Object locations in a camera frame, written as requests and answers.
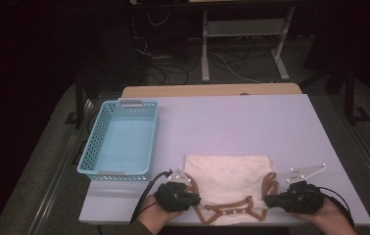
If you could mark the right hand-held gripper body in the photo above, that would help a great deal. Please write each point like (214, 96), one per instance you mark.
(300, 199)

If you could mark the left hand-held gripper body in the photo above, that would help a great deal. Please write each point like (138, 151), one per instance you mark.
(173, 197)

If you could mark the cream baby bodysuit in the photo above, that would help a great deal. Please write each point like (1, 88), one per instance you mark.
(228, 179)

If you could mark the blue plastic basket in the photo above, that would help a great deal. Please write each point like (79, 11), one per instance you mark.
(124, 143)

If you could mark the person's left hand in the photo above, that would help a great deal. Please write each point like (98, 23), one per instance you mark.
(153, 215)

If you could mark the person's right hand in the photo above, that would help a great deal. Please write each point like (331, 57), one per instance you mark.
(330, 220)

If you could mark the wooden table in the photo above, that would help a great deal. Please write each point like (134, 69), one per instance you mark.
(206, 89)

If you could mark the black metal stand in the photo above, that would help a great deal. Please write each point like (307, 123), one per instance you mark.
(349, 94)
(79, 98)

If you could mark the aluminium rail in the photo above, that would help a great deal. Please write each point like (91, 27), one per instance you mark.
(54, 192)
(368, 156)

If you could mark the white metal stand frame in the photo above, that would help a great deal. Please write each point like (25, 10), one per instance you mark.
(205, 49)

